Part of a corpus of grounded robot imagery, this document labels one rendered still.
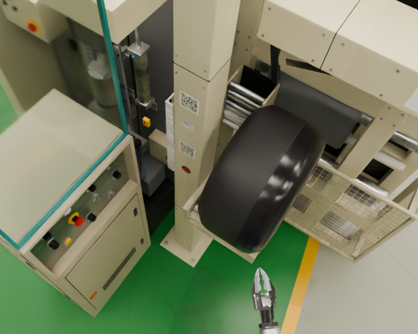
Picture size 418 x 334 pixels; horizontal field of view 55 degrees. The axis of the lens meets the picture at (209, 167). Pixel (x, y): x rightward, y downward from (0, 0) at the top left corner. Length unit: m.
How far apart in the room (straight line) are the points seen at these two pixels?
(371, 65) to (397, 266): 1.97
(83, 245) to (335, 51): 1.22
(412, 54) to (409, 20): 0.13
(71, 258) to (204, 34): 1.09
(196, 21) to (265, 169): 0.52
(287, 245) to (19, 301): 1.70
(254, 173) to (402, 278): 1.87
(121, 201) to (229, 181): 0.65
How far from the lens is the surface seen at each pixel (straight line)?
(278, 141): 1.34
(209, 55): 1.11
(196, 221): 1.80
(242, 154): 1.31
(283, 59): 1.54
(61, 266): 1.76
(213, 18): 1.03
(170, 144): 1.63
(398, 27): 1.32
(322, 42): 1.25
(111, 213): 1.80
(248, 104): 1.80
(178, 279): 2.61
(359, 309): 2.81
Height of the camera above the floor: 2.54
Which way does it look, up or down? 60 degrees down
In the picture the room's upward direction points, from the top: 8 degrees clockwise
